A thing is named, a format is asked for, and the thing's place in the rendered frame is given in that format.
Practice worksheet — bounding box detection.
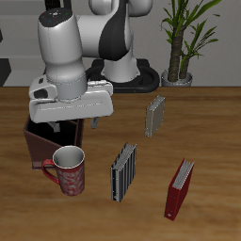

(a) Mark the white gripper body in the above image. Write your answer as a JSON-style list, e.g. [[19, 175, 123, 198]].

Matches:
[[28, 80, 115, 124]]

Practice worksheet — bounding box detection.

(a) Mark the red standing book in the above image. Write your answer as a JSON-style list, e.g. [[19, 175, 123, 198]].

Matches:
[[164, 157, 196, 222]]

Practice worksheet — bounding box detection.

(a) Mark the green pot plant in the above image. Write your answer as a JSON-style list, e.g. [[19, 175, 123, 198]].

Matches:
[[160, 0, 223, 88]]

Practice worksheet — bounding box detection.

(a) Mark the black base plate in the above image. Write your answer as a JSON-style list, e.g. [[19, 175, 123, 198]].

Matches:
[[85, 57, 161, 94]]

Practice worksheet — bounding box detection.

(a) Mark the red patterned mug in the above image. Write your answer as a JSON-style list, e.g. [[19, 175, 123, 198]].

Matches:
[[40, 145, 86, 198]]

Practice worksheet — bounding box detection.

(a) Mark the black striped standing book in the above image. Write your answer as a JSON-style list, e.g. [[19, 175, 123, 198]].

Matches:
[[109, 142, 137, 203]]

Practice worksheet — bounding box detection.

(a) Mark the dark brown desk caddy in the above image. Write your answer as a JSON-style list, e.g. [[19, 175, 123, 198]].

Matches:
[[23, 115, 85, 170]]

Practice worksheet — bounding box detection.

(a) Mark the grey standing book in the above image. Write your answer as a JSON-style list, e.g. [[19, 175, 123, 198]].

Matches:
[[144, 95, 167, 138]]

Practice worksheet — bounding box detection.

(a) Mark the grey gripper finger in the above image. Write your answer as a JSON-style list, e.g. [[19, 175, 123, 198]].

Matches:
[[89, 116, 102, 130], [47, 120, 62, 134]]

